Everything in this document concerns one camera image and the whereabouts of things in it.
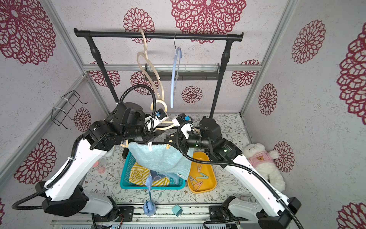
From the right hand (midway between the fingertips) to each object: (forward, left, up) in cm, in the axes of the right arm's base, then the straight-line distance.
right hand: (166, 137), depth 58 cm
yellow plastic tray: (-6, -21, -40) cm, 45 cm away
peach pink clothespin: (+4, -16, -39) cm, 42 cm away
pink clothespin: (-6, -15, -38) cm, 42 cm away
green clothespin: (-1, -19, -38) cm, 43 cm away
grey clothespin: (-4, -11, -38) cm, 39 cm away
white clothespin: (-2, +7, -3) cm, 8 cm away
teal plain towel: (-3, -1, -15) cm, 15 cm away
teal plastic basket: (-6, -1, -39) cm, 39 cm away
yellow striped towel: (-3, +20, -35) cm, 41 cm away
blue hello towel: (-4, +9, -33) cm, 34 cm away
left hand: (+7, +5, -2) cm, 9 cm away
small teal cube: (-20, -3, -37) cm, 42 cm away
